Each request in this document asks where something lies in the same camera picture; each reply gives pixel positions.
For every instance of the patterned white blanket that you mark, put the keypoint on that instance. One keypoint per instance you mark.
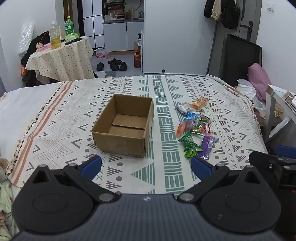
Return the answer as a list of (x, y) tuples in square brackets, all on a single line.
[(161, 92)]

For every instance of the dark clothes on chair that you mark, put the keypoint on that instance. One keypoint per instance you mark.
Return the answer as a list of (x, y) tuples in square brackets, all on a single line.
[(30, 51)]

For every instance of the black slipper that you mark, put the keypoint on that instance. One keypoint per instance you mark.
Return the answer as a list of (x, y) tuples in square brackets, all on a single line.
[(100, 66), (113, 61), (114, 67), (123, 66)]

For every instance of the dark bottle on floor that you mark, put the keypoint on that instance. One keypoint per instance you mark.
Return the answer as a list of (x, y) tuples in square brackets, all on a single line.
[(137, 58)]

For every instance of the pink cartoon toy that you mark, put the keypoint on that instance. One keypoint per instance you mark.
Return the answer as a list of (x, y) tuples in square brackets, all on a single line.
[(42, 47)]

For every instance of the white kitchen cabinet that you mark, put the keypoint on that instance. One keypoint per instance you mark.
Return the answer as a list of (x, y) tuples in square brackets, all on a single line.
[(120, 34)]

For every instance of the round table with dotted tablecloth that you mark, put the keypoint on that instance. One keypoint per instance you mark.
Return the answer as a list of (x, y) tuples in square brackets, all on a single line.
[(64, 60)]

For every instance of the white spray bottle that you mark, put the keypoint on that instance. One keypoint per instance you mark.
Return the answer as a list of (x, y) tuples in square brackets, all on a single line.
[(139, 40)]

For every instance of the black flat panel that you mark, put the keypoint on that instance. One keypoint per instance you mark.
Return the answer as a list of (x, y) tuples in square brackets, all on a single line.
[(235, 58)]

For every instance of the green bag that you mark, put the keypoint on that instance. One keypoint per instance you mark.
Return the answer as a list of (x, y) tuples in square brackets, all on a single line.
[(72, 37)]

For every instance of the yellow liquid bottle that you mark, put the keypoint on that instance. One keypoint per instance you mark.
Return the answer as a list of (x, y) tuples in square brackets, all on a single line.
[(55, 37)]

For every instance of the beige hanging garment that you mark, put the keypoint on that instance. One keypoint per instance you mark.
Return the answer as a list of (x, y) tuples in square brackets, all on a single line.
[(217, 10)]

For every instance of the purple snack packet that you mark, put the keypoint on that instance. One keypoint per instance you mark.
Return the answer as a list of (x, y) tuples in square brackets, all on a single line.
[(208, 144)]

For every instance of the pink water bottle pack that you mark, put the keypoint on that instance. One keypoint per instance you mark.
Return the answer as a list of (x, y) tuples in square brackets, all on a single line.
[(102, 53)]

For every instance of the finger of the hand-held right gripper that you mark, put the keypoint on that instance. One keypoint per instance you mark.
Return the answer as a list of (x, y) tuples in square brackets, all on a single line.
[(263, 160), (286, 151)]

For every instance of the blue snack packet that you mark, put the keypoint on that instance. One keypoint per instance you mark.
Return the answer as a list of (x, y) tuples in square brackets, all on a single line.
[(190, 115)]

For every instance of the black framed panelled door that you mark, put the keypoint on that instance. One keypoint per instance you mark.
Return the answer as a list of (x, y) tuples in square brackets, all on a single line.
[(92, 20)]

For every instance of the orange snack packet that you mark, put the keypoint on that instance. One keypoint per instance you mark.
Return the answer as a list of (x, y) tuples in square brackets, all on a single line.
[(180, 128)]

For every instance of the white side table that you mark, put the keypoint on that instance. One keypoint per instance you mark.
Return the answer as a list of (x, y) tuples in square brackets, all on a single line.
[(270, 115)]

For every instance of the kitchen shelf with items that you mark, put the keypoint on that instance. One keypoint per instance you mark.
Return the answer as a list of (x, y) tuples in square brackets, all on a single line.
[(120, 11)]

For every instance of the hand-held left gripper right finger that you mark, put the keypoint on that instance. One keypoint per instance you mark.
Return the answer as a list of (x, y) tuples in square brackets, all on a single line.
[(200, 166)]

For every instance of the brown cardboard box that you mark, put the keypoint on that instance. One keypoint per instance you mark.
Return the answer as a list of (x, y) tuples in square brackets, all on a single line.
[(120, 141)]

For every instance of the white light switch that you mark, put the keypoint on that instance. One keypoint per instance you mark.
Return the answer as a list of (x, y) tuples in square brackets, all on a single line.
[(270, 6)]

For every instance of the golden woven basket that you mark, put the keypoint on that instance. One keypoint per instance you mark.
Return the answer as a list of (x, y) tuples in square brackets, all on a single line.
[(279, 110)]

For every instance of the flat black device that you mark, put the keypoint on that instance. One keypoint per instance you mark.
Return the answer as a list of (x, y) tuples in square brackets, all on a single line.
[(75, 40)]

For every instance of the white plastic bag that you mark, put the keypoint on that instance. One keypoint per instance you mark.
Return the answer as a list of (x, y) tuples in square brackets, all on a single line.
[(248, 91)]

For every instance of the black hanging jacket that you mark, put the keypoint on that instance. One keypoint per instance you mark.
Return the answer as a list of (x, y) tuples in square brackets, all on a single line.
[(230, 16)]

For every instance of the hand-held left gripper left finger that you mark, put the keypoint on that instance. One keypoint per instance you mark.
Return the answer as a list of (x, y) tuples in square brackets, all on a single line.
[(92, 164)]

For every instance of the orange cracker packet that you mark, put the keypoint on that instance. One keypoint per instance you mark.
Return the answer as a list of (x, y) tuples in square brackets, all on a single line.
[(199, 103)]

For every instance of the dark clear snack packet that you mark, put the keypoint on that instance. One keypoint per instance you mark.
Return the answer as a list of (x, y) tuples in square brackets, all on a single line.
[(204, 118)]

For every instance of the white bedsheet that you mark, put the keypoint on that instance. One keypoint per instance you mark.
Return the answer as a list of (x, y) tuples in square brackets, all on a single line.
[(23, 102)]

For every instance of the white clear snack packet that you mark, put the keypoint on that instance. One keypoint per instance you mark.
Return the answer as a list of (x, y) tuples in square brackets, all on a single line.
[(183, 107)]

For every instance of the floral quilt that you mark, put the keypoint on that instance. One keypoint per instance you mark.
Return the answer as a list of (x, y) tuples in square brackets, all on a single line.
[(5, 204)]

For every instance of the green soda bottle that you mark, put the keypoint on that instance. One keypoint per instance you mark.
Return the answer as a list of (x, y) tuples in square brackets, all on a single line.
[(69, 27)]

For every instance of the red and green snack packet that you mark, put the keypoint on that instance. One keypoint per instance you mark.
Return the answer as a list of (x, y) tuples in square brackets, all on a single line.
[(201, 128)]

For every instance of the pink cloth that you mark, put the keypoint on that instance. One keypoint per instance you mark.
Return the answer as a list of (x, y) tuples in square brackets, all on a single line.
[(260, 80)]

